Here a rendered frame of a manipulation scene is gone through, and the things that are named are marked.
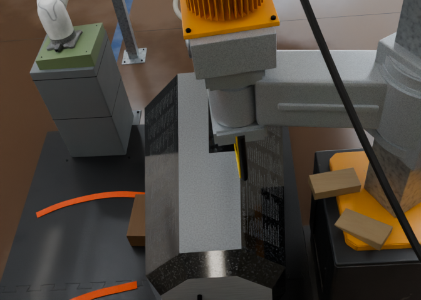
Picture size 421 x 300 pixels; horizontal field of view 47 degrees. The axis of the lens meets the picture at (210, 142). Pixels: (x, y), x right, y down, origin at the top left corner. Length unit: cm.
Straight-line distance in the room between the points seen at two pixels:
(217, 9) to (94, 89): 173
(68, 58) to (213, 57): 163
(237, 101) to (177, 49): 263
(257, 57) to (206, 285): 100
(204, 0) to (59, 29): 168
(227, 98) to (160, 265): 79
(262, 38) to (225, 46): 11
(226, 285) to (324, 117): 80
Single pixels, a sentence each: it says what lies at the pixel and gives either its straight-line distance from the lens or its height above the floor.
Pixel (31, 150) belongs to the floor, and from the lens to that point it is 380.
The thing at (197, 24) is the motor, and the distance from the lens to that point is 146.
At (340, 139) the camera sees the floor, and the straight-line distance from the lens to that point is 342.
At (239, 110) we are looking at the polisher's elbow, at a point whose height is 134.
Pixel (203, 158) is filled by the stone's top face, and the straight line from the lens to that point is 224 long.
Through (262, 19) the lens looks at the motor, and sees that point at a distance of 145.
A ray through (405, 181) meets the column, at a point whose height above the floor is 103.
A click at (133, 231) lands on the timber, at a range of 292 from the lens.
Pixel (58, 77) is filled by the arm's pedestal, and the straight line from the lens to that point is 305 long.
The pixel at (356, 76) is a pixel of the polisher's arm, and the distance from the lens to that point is 163.
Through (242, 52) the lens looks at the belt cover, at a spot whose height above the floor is 165.
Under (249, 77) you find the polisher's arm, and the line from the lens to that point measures 159.
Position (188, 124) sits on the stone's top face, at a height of 83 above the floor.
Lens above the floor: 253
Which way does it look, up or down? 48 degrees down
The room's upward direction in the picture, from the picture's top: 10 degrees counter-clockwise
